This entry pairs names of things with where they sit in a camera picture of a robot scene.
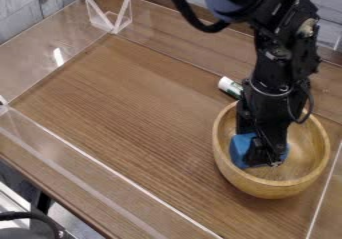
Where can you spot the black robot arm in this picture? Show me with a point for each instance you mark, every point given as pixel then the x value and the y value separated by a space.
pixel 285 26

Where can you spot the clear acrylic corner bracket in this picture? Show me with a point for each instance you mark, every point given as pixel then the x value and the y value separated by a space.
pixel 110 21

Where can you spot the white green glue stick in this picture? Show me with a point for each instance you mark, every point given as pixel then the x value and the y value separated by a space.
pixel 230 87

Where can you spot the brown wooden bowl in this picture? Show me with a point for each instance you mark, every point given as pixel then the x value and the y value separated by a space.
pixel 276 179

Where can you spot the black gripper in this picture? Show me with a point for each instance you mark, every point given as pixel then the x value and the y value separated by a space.
pixel 266 113

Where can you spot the blue foam block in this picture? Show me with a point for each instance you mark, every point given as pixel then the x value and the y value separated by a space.
pixel 240 144

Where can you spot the clear acrylic front barrier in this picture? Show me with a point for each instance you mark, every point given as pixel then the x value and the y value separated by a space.
pixel 111 202

